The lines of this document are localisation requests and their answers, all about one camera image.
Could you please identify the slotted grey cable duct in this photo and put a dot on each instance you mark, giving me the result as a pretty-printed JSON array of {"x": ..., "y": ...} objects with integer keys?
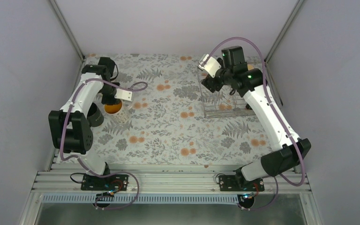
[{"x": 142, "y": 198}]

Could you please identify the black matte mug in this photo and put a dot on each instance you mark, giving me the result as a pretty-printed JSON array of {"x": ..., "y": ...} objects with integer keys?
[{"x": 94, "y": 116}]

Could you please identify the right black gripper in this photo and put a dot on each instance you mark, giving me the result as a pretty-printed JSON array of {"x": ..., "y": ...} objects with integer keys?
[{"x": 210, "y": 84}]

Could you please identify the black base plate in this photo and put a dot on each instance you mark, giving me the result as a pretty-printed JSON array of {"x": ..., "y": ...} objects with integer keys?
[
  {"x": 231, "y": 183},
  {"x": 112, "y": 183}
]

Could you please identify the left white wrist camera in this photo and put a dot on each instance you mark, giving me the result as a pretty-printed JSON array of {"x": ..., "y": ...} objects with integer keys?
[{"x": 124, "y": 95}]

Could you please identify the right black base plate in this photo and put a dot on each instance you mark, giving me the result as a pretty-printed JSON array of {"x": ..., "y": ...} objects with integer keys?
[{"x": 231, "y": 183}]

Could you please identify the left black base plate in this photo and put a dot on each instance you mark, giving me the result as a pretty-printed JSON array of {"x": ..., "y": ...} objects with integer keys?
[{"x": 112, "y": 183}]

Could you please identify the metal wire dish rack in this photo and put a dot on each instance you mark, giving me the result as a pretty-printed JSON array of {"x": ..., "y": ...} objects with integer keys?
[{"x": 221, "y": 104}]

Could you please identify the aluminium mounting rail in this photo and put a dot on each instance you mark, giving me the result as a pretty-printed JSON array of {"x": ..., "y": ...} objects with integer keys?
[{"x": 153, "y": 179}]

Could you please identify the yellow white cup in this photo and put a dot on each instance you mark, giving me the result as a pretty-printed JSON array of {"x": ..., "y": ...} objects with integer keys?
[{"x": 250, "y": 67}]

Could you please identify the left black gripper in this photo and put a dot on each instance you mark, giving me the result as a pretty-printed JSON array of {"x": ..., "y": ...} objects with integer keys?
[{"x": 105, "y": 101}]

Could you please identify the floral patterned table mat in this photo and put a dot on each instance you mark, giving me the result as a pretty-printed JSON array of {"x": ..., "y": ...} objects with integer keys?
[{"x": 168, "y": 125}]

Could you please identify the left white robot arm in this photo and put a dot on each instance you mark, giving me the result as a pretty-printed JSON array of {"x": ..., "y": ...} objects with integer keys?
[{"x": 71, "y": 125}]

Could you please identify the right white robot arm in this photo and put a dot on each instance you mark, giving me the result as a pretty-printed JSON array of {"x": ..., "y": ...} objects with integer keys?
[{"x": 289, "y": 149}]

